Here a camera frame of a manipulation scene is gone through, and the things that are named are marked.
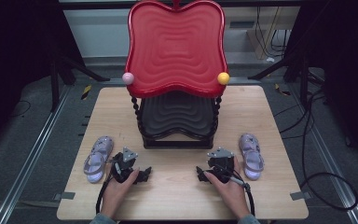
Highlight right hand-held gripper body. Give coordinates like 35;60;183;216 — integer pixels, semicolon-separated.
207;147;236;184

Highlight right hand-held gripper black cable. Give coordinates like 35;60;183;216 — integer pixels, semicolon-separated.
241;182;256;217

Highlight yellow and black floor tape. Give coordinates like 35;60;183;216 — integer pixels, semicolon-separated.
80;84;92;101
274;83;292;96

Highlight black metal stand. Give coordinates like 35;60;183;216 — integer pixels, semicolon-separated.
49;0;110;113
248;0;325;108

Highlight aluminium floor rail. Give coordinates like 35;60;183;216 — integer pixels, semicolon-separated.
0;85;73;224
287;87;358;224

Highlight pink ball knob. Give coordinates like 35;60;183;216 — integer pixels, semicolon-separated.
121;72;135;86

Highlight lilac child's sandal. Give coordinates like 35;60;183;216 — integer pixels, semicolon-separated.
83;135;115;184
238;133;265;181

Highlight hand-held gripper black cable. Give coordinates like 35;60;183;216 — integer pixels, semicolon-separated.
241;182;256;217
95;176;113;216

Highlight cardboard box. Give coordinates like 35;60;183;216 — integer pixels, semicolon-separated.
246;6;301;61

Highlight black hanging cables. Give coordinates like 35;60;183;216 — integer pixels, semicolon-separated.
255;6;291;59

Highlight dark curtain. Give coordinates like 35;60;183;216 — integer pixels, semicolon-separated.
0;0;85;153
283;0;358;171

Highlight person's right hand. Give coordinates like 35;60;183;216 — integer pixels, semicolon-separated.
204;157;250;219

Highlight grey tape piece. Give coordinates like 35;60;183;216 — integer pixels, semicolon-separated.
54;191;76;201
289;190;311;201

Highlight red and black two-tier rack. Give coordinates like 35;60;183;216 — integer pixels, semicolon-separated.
124;0;231;150

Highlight yellow ball knob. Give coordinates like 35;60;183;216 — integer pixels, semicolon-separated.
216;72;230;86

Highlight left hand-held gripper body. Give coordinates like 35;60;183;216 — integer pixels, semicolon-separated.
110;147;139;184

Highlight black looped floor cable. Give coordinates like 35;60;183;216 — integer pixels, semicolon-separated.
301;90;358;211

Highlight thin black floor cable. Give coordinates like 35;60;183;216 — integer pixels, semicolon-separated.
273;92;325;140

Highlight left hand-held gripper black cable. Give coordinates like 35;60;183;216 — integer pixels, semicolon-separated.
95;176;113;216

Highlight person's left hand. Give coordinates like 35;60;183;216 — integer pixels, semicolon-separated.
101;169;141;218

